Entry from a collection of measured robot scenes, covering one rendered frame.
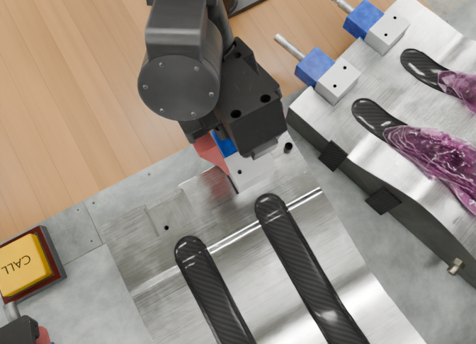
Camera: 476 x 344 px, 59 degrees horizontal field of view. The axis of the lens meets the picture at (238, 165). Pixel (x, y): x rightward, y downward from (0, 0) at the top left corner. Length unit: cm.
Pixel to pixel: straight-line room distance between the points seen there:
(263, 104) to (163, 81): 7
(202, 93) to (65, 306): 42
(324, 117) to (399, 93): 11
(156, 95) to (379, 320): 35
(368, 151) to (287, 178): 13
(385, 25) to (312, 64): 12
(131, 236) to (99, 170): 16
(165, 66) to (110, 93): 41
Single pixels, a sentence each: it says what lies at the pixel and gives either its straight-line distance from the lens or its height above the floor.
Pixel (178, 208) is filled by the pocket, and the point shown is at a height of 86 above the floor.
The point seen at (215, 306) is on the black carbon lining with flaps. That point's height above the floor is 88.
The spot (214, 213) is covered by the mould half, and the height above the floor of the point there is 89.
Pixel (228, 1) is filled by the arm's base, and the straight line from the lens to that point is 70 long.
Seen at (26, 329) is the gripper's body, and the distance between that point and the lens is 41.
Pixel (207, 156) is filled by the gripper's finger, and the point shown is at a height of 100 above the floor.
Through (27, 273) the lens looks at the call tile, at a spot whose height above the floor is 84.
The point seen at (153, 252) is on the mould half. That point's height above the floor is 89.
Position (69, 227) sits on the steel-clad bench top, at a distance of 65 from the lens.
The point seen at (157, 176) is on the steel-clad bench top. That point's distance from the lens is 63.
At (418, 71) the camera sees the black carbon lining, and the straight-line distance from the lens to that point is 67.
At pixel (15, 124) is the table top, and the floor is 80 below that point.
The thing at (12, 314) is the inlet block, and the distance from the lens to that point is 51.
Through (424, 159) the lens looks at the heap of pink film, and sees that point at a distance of 57.
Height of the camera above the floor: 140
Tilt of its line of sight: 75 degrees down
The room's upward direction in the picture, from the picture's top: straight up
